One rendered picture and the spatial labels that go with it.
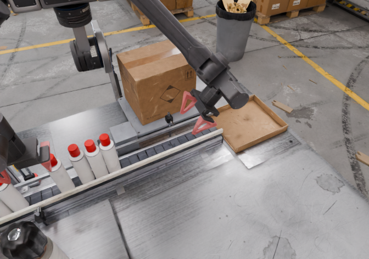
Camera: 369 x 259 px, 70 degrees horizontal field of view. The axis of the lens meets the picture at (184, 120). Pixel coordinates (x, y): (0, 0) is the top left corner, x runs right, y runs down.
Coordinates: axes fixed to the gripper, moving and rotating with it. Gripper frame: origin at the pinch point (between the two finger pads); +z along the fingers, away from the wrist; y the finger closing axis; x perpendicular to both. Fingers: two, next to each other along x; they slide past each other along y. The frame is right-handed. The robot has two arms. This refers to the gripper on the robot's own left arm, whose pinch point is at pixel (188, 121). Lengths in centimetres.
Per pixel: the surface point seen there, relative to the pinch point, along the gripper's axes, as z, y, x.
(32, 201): 59, -10, -26
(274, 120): -7, -14, 63
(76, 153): 31.7, -10.2, -21.4
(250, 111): -2, -24, 57
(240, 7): -43, -186, 147
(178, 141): 21.3, -15.8, 20.8
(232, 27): -23, -176, 147
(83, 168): 37.7, -9.1, -16.3
